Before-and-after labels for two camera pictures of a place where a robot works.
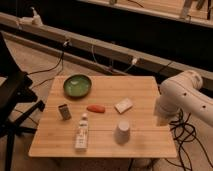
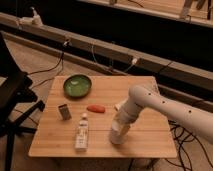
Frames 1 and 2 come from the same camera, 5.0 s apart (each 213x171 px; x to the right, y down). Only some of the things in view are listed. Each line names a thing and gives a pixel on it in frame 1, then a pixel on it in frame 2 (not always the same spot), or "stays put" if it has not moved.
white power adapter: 34,20 stays put
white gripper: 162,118 -> 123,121
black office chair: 18,102 stays put
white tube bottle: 81,141 stays put
